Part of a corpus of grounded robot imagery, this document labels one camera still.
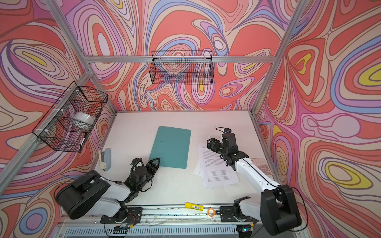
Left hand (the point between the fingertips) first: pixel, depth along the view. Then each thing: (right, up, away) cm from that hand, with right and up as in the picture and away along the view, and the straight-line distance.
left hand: (162, 162), depth 88 cm
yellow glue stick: (+18, -19, -13) cm, 30 cm away
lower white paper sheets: (+21, -5, +1) cm, 22 cm away
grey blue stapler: (-36, +2, +2) cm, 36 cm away
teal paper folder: (+4, +8, +11) cm, 14 cm away
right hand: (+31, +10, -1) cm, 32 cm away
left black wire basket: (-39, +24, -20) cm, 50 cm away
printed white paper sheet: (+33, -6, 0) cm, 33 cm away
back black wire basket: (+9, +62, +13) cm, 64 cm away
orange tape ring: (+28, -23, -14) cm, 39 cm away
